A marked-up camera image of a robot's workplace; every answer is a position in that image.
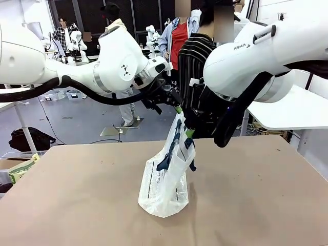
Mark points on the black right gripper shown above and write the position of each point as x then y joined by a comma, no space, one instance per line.
205,107

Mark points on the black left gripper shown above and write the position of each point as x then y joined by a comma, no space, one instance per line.
156,94

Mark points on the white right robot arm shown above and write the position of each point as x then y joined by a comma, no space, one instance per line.
256,59

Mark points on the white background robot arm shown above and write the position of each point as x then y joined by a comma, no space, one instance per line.
151,30
77,38

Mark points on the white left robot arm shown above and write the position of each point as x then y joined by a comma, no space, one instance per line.
77,71

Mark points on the black bag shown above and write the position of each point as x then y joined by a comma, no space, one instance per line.
30,139

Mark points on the person in striped shirt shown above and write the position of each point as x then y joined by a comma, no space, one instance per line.
192,59

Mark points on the large white side table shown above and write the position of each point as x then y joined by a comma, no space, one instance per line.
294,110

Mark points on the seated person dark clothes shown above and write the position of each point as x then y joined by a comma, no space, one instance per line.
89,47

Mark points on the person in plaid shirt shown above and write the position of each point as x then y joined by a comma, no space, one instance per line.
64,33

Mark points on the green printed carton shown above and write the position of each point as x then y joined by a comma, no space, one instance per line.
21,170

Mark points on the small white side table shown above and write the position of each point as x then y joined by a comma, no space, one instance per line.
10,90

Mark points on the metal mannequin base plate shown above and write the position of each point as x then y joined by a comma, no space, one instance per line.
110,131

